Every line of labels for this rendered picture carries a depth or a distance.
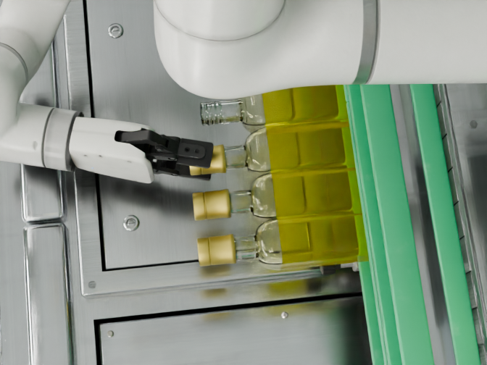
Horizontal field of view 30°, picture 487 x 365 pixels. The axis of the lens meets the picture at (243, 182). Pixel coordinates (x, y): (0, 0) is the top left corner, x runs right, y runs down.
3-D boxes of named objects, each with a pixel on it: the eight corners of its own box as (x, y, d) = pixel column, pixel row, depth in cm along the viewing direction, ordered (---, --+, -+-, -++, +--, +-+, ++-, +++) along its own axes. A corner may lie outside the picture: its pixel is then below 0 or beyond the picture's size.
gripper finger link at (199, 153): (154, 161, 109) (209, 169, 109) (153, 153, 106) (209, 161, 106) (159, 136, 110) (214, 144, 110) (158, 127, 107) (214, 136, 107)
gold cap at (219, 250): (232, 237, 111) (196, 240, 111) (232, 230, 108) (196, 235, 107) (235, 266, 110) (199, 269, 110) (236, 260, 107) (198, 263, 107)
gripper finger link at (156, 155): (122, 156, 110) (164, 167, 112) (136, 148, 106) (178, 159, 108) (127, 134, 111) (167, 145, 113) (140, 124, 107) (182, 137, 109)
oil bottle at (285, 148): (405, 126, 117) (240, 142, 116) (414, 111, 112) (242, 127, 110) (412, 167, 116) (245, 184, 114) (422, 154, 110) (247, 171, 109)
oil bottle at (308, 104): (398, 82, 118) (235, 97, 117) (408, 66, 113) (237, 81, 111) (406, 123, 117) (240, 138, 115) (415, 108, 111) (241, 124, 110)
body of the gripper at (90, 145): (67, 179, 116) (153, 193, 116) (53, 156, 106) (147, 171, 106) (78, 125, 118) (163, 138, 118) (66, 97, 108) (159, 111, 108)
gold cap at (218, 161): (222, 149, 114) (188, 152, 114) (222, 140, 111) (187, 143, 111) (225, 176, 113) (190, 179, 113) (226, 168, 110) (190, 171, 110)
